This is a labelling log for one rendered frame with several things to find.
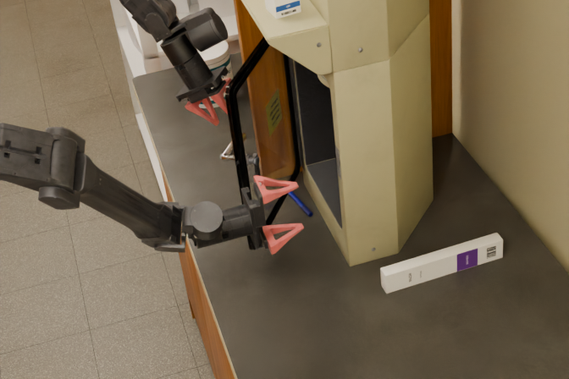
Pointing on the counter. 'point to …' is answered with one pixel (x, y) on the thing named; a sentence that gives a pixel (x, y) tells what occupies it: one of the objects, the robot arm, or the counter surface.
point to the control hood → (278, 33)
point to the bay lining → (315, 116)
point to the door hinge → (296, 112)
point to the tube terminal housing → (375, 94)
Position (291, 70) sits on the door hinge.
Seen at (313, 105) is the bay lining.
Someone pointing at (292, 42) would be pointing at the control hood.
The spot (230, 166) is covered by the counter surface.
